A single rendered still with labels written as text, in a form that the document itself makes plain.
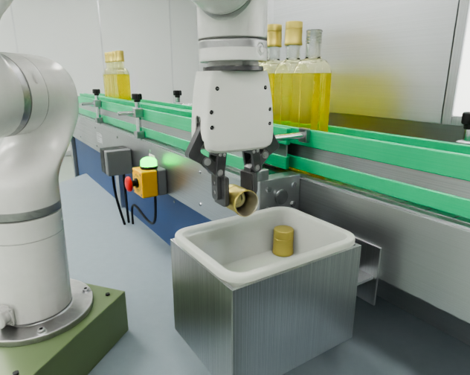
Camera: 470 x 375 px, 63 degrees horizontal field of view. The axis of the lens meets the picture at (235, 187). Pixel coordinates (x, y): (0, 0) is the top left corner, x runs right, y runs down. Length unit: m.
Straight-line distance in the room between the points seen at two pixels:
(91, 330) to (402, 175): 0.55
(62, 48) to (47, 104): 5.96
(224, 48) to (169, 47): 6.66
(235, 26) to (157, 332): 0.58
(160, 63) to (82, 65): 1.28
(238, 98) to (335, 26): 0.48
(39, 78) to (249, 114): 0.32
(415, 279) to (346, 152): 0.22
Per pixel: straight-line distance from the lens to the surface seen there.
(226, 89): 0.47
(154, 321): 0.84
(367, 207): 0.63
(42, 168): 0.65
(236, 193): 0.49
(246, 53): 0.46
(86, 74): 6.65
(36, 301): 0.70
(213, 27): 0.47
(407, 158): 0.60
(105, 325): 0.76
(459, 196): 0.58
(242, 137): 0.48
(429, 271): 0.60
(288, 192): 0.71
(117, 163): 1.27
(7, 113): 0.59
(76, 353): 0.71
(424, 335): 0.87
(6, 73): 0.60
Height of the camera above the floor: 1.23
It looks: 16 degrees down
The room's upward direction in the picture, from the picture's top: straight up
